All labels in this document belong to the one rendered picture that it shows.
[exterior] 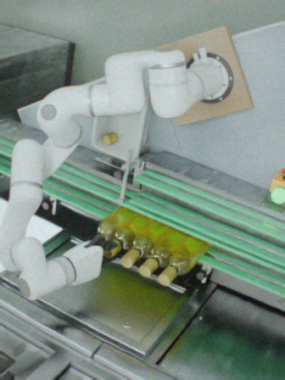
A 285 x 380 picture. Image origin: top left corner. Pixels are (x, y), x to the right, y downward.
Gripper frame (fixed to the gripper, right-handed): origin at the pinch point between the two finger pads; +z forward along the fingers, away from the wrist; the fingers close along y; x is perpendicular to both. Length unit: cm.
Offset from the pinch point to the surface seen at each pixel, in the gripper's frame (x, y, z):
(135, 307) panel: -11.6, -12.8, 1.3
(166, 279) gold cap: -17.7, 0.3, 3.8
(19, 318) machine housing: 4.6, -15.4, -26.2
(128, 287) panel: -4.3, -13.0, 6.0
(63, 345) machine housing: -9.8, -15.3, -23.1
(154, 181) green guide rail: 5.6, 13.2, 21.1
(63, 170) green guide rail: 37.5, 3.1, 14.0
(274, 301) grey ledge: -36, -13, 38
